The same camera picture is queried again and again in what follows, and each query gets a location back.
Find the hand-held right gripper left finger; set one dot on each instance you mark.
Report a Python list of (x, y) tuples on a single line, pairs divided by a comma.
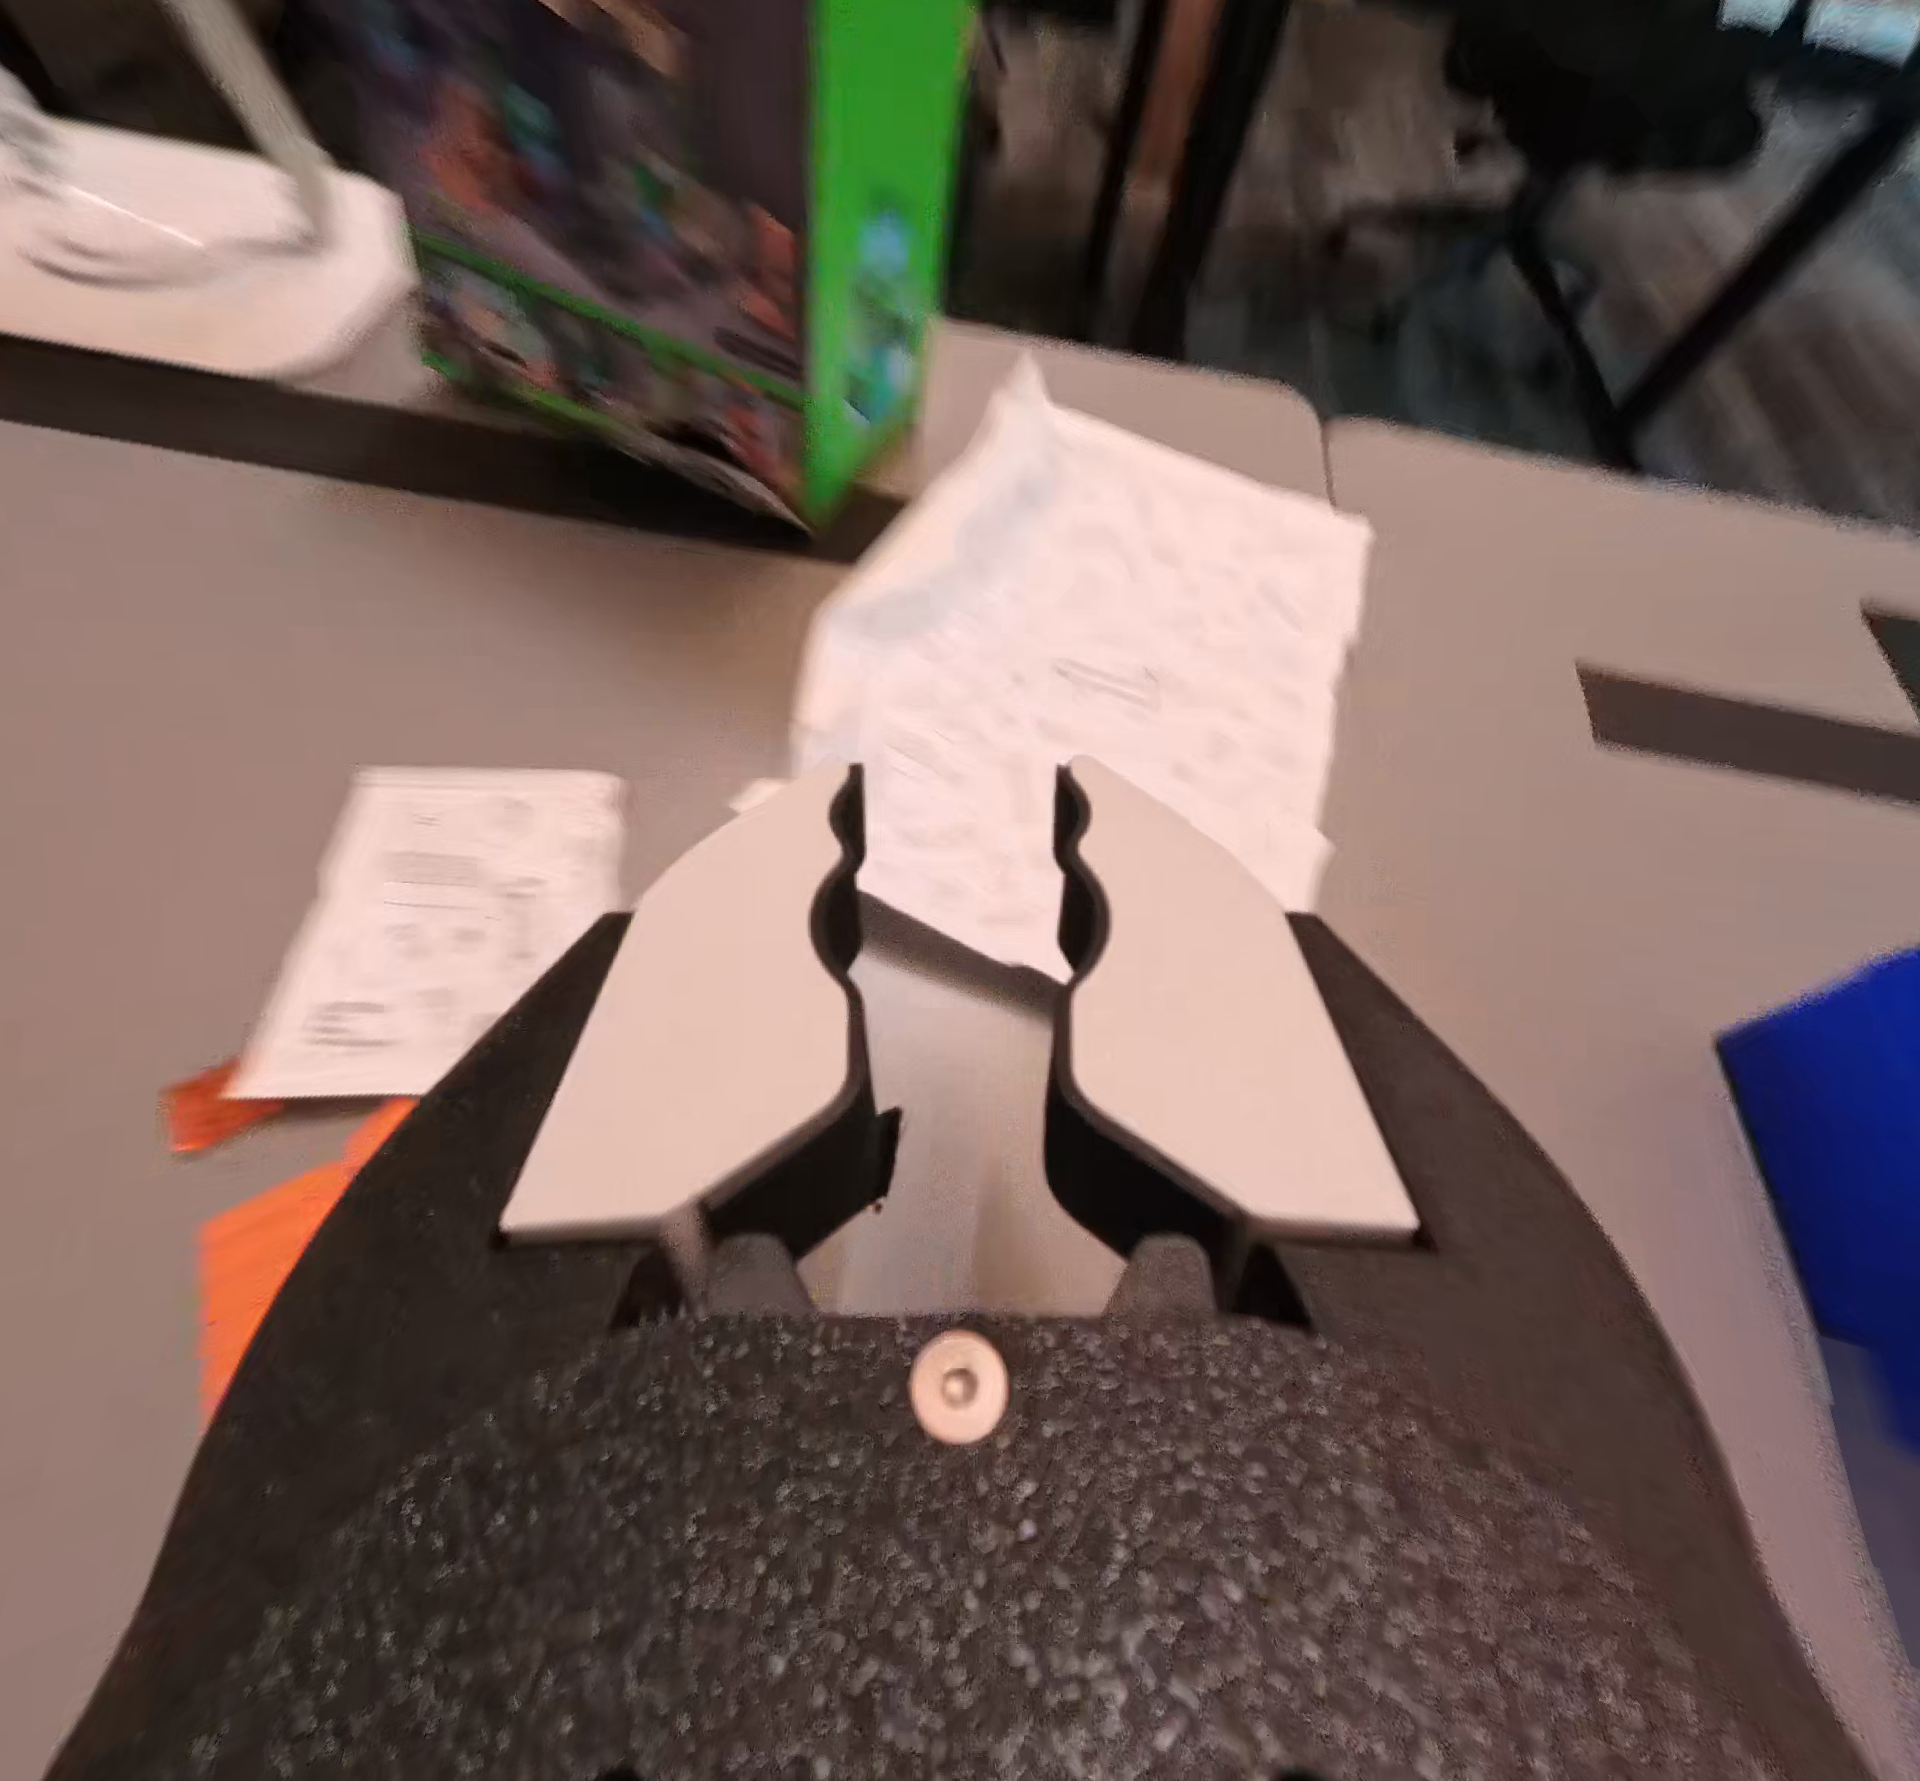
[(688, 1047)]

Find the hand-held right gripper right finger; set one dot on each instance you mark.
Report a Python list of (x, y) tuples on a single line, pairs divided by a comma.
[(1229, 1061)]

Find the white paper bag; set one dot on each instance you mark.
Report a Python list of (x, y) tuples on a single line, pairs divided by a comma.
[(1124, 610), (435, 911)]

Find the large orange lego plate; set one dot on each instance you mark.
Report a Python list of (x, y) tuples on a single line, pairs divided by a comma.
[(264, 1256)]

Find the small orange lego plate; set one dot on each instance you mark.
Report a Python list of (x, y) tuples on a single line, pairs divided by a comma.
[(202, 1110)]

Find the lego set box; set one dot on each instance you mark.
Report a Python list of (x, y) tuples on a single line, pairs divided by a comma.
[(886, 160)]

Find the flat white paper bag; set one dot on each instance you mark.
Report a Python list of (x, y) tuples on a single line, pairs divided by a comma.
[(435, 911)]

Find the blue plastic bin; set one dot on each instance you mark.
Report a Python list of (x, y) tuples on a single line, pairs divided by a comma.
[(1844, 1181)]

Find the white stand base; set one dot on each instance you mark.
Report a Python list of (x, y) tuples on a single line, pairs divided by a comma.
[(180, 281)]

